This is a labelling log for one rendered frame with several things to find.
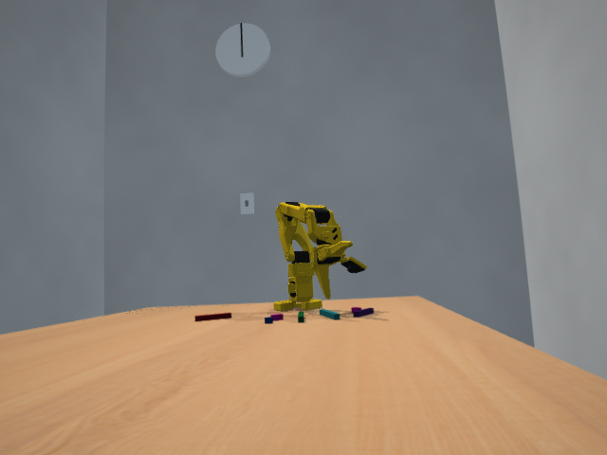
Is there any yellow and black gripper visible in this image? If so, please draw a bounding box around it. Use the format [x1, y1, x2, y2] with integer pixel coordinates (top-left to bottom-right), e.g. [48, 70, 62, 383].
[310, 241, 367, 300]

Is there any turquoise rod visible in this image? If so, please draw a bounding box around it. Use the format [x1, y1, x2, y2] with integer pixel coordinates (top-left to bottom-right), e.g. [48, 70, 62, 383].
[320, 309, 340, 320]

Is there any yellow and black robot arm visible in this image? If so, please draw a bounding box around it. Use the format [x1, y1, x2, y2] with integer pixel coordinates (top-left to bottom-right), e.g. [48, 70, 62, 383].
[274, 202, 342, 311]

